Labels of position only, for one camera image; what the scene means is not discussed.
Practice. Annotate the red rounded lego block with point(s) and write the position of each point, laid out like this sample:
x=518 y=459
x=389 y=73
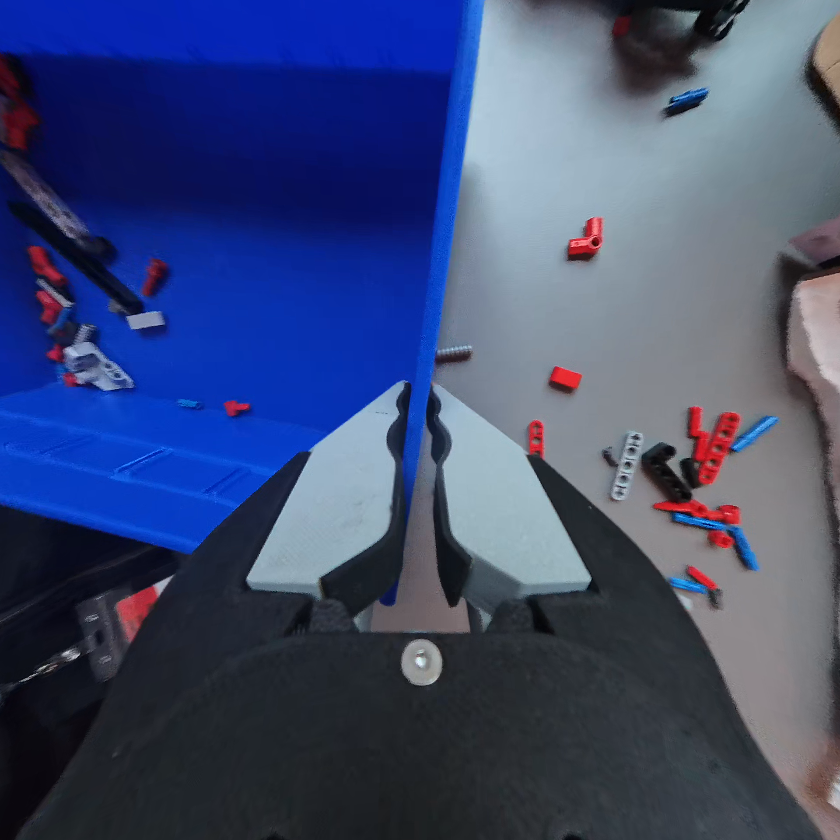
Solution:
x=565 y=379

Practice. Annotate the printed paper bag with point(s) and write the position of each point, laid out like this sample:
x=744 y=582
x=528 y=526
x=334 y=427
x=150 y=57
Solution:
x=817 y=328

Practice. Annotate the blue lego pin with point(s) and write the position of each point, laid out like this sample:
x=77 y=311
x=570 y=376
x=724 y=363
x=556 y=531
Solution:
x=699 y=522
x=745 y=548
x=686 y=98
x=754 y=433
x=686 y=584

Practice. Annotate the black grey lego model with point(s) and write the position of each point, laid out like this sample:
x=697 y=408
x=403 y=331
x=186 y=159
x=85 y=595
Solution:
x=715 y=16

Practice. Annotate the red lego pin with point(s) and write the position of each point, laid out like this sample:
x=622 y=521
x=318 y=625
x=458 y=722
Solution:
x=701 y=577
x=694 y=423

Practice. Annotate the grey lego connector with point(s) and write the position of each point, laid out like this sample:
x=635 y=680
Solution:
x=95 y=364

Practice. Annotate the light grey lego beam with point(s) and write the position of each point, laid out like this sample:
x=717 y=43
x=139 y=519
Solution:
x=627 y=466

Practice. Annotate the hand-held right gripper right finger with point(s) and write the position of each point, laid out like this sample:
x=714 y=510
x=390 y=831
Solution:
x=512 y=518

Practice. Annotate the red lego claw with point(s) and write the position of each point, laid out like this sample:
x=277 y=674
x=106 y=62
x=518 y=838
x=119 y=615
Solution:
x=679 y=506

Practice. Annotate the black lego beam blue pins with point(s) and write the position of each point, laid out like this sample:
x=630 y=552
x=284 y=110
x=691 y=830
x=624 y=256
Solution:
x=666 y=469

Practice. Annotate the red lego beam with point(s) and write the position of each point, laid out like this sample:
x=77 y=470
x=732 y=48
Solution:
x=535 y=438
x=718 y=449

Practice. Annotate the red lego bush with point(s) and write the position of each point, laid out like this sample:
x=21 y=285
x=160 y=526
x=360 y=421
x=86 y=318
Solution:
x=720 y=538
x=728 y=513

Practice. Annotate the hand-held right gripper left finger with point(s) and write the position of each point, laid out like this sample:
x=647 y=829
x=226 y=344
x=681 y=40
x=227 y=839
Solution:
x=328 y=518

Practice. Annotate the blue plastic bin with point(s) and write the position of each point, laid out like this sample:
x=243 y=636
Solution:
x=262 y=197

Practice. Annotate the red lego connector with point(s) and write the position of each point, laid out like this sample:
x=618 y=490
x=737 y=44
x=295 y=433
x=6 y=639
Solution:
x=586 y=239

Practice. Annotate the grey metal bracket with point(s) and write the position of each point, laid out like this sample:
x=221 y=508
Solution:
x=98 y=630

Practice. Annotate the assorted small lego pieces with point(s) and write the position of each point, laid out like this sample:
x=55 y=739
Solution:
x=79 y=262

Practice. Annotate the lego spring shock absorber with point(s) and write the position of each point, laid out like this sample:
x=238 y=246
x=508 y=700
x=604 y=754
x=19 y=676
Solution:
x=454 y=353

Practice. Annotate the black lego pin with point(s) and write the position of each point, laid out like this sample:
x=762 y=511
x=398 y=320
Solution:
x=610 y=456

